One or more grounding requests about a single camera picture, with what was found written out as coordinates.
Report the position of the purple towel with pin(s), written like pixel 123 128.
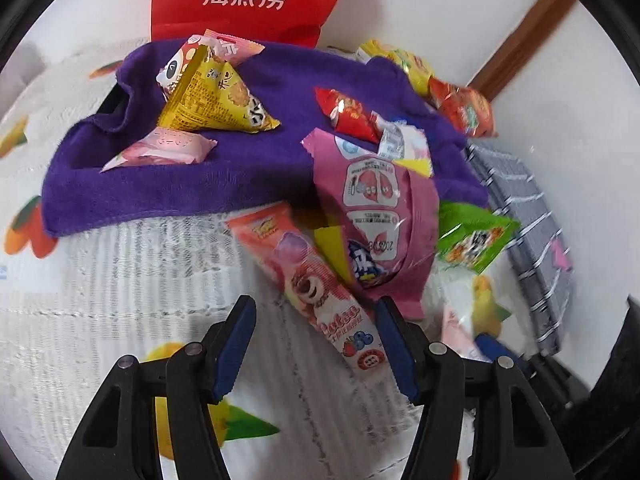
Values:
pixel 280 160

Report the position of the panda print snack packet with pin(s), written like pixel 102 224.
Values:
pixel 175 70

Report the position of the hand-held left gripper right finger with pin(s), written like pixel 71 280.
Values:
pixel 400 355

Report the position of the pale pink pillow snack packet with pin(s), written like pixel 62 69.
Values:
pixel 160 147

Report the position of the long pink snack bar packet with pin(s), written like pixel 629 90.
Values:
pixel 310 280

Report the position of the grey checked cloth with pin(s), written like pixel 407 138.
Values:
pixel 530 230

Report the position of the pink white snack packet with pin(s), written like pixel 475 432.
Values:
pixel 235 45

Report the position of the red orange noodle packet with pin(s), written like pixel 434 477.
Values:
pixel 465 107

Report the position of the light pink flat packet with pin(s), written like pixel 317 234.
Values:
pixel 462 332

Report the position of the yellow triangular snack packet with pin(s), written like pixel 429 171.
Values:
pixel 210 95

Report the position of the red paper bag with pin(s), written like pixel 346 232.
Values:
pixel 185 15

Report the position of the yellow blue snack packet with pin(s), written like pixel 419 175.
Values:
pixel 332 250

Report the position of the small yellow packet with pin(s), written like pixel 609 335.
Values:
pixel 417 166

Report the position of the red triangular snack packet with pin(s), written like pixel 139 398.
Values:
pixel 350 115

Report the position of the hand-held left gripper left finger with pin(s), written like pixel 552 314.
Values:
pixel 232 355

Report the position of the yellow green noodle packet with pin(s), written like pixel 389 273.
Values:
pixel 400 60

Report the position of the large pink snack pouch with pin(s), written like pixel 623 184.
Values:
pixel 370 195

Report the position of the brown wooden door trim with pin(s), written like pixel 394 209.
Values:
pixel 520 40

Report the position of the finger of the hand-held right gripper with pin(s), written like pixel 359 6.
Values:
pixel 495 350

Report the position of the green snack packet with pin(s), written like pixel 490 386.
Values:
pixel 475 240

